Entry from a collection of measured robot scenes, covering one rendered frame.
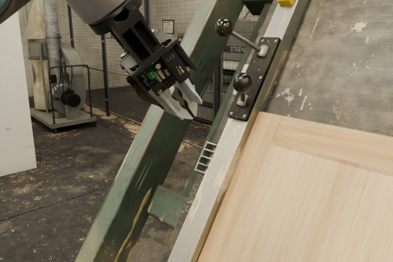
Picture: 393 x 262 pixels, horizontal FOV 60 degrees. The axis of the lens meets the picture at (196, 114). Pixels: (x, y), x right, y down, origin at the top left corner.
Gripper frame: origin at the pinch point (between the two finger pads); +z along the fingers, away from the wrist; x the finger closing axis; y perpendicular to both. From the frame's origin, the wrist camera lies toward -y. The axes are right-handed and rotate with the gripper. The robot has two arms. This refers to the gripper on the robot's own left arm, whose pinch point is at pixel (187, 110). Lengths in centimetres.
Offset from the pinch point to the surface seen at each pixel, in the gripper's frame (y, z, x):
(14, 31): -346, 26, -63
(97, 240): -16.9, 23.3, -33.7
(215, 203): -0.3, 21.3, -6.7
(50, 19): -535, 70, -40
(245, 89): -1.9, 5.9, 10.7
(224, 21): -16.5, 0.2, 18.3
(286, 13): -17.6, 8.9, 32.4
